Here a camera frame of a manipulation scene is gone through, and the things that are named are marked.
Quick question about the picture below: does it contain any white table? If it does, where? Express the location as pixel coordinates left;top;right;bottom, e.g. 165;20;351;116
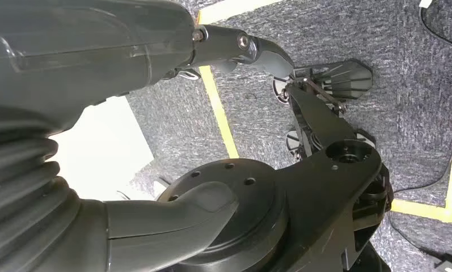
48;95;155;202

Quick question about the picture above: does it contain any black cable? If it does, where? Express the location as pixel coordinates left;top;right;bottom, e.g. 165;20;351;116
418;3;452;53
392;107;452;194

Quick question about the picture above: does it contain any black robot foot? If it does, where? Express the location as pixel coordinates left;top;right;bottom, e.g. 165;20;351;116
272;58;377;159

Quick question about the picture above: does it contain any black robot leg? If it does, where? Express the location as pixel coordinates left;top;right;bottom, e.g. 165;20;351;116
156;80;395;272

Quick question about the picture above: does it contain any ribbed grey left arm sleeve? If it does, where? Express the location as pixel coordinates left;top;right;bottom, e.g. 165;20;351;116
0;105;82;272

